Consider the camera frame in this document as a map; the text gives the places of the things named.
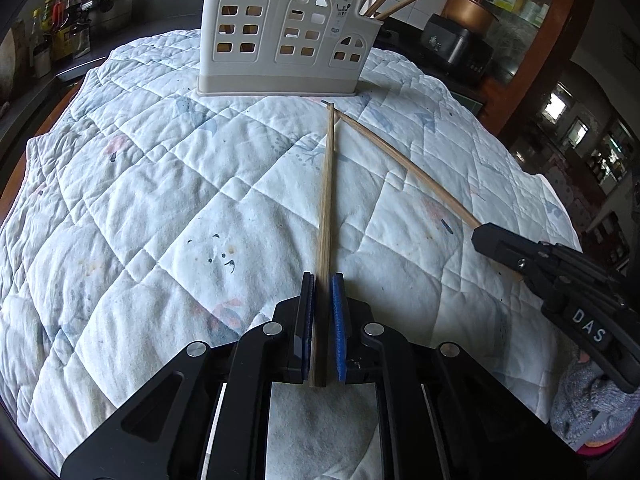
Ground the white plastic chopstick holder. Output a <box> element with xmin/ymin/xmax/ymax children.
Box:
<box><xmin>196</xmin><ymin>0</ymin><xmax>385</xmax><ymax>97</ymax></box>

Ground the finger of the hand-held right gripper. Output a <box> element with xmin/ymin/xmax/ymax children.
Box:
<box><xmin>471</xmin><ymin>223</ymin><xmax>557</xmax><ymax>279</ymax></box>

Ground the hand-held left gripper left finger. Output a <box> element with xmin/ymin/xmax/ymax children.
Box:
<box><xmin>60</xmin><ymin>271</ymin><xmax>317</xmax><ymax>480</ymax></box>

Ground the dark kitchen counter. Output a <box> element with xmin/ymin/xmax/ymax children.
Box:
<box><xmin>0</xmin><ymin>35</ymin><xmax>131</xmax><ymax>161</ymax></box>

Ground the black kitchen appliance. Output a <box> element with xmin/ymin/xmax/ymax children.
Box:
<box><xmin>420</xmin><ymin>12</ymin><xmax>493</xmax><ymax>78</ymax></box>

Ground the wooden glass cabinet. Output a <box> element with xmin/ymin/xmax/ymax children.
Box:
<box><xmin>480</xmin><ymin>0</ymin><xmax>601</xmax><ymax>146</ymax></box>

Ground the background shelving unit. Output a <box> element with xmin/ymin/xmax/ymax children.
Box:
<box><xmin>515</xmin><ymin>75</ymin><xmax>640</xmax><ymax>271</ymax></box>

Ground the round wooden chopping block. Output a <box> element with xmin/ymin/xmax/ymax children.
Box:
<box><xmin>0</xmin><ymin>17</ymin><xmax>28</xmax><ymax>103</ymax></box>

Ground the person's right forearm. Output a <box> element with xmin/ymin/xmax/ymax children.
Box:
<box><xmin>550</xmin><ymin>355</ymin><xmax>640</xmax><ymax>453</ymax></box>

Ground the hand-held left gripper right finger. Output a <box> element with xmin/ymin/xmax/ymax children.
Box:
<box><xmin>330</xmin><ymin>272</ymin><xmax>586</xmax><ymax>480</ymax></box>

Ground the white quilted blanket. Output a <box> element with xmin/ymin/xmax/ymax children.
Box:
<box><xmin>0</xmin><ymin>27</ymin><xmax>583</xmax><ymax>480</ymax></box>

